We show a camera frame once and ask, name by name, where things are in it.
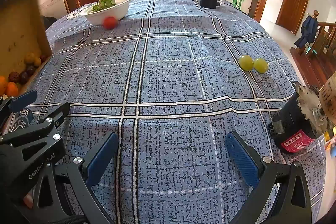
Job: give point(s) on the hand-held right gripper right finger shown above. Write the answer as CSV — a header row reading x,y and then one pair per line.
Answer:
x,y
241,161

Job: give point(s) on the wooden door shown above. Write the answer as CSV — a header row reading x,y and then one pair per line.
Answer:
x,y
292,3

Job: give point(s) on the wooden stair railing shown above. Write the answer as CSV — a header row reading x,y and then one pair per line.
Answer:
x,y
326,37

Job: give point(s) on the white bowl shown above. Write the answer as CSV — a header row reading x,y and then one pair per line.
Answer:
x,y
113,12

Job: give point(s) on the red jujube date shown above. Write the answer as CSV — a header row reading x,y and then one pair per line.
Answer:
x,y
13,76
43,58

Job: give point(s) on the green grape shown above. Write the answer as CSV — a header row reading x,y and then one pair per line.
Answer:
x,y
246,63
261,65

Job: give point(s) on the blue plaid tablecloth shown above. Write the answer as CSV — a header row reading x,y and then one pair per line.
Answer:
x,y
168,77

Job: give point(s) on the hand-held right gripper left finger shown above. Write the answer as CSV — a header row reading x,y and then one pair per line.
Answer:
x,y
102,158

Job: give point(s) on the green leafy vegetables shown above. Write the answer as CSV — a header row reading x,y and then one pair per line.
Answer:
x,y
103,3

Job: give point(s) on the black electric motor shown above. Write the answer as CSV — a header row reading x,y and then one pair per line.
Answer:
x,y
294,121

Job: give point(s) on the blue jacket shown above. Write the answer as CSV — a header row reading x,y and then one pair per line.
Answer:
x,y
307,31

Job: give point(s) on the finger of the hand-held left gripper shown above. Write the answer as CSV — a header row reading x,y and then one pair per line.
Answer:
x,y
23,100
56,113

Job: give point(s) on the red tomato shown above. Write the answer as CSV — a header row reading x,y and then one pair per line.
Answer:
x,y
109,22

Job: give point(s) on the shallow cardboard box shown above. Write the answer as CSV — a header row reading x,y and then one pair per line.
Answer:
x,y
18,29

